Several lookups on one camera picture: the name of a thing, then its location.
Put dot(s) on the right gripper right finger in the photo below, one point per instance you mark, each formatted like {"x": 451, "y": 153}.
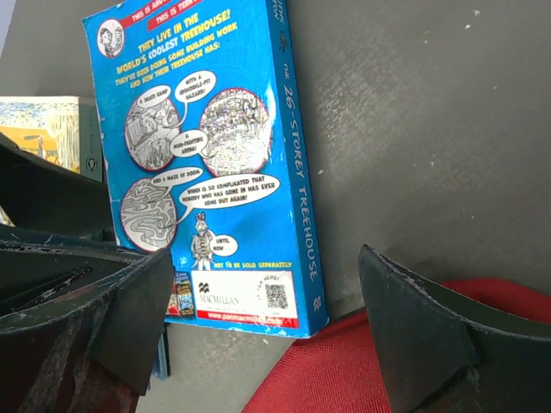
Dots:
{"x": 440, "y": 351}

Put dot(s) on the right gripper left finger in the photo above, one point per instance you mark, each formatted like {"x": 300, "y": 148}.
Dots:
{"x": 89, "y": 346}

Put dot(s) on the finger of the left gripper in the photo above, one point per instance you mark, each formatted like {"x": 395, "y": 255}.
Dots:
{"x": 52, "y": 210}

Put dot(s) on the blue illustrated children's book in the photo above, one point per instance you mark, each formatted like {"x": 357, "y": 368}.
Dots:
{"x": 205, "y": 157}

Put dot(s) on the red student backpack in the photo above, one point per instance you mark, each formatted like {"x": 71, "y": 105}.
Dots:
{"x": 338, "y": 371}

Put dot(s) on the brown cover book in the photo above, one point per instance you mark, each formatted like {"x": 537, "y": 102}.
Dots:
{"x": 60, "y": 129}

